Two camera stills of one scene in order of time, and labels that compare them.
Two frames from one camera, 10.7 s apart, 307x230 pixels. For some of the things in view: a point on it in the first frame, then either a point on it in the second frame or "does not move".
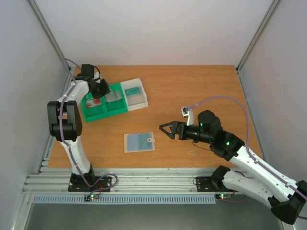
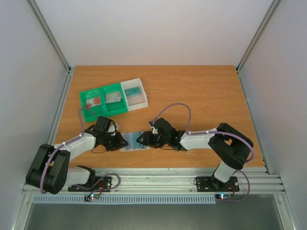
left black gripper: (105, 91) → (120, 143)
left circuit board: (88, 198) does not move
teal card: (132, 91) does not move
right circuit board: (223, 196) does not move
